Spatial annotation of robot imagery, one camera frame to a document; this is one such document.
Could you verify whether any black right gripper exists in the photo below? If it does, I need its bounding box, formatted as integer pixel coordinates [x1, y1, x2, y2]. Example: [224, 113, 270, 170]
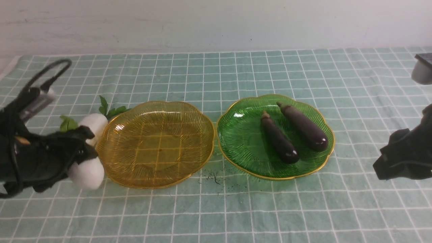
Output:
[373, 128, 432, 180]

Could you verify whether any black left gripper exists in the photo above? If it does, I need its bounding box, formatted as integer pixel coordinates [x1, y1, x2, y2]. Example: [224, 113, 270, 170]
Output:
[1, 111, 94, 199]

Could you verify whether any white radish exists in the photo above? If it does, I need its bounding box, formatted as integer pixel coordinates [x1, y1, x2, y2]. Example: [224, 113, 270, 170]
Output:
[78, 95, 130, 147]
[60, 116, 105, 190]

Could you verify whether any purple eggplant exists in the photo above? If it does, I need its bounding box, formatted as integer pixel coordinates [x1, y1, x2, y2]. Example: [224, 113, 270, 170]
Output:
[276, 101, 328, 152]
[260, 110, 300, 164]

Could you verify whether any amber ribbed glass plate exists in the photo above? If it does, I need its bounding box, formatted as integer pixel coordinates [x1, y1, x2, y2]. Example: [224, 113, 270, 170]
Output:
[96, 101, 216, 189]

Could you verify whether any green ribbed glass plate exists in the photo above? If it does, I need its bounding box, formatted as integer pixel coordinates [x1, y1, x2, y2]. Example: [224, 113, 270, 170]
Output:
[216, 94, 335, 181]

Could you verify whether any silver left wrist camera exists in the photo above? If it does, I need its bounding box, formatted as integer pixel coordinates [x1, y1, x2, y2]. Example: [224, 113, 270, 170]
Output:
[17, 87, 56, 123]

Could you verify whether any black camera cable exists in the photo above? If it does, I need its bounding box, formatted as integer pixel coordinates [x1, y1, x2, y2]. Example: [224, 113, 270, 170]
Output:
[0, 58, 72, 112]

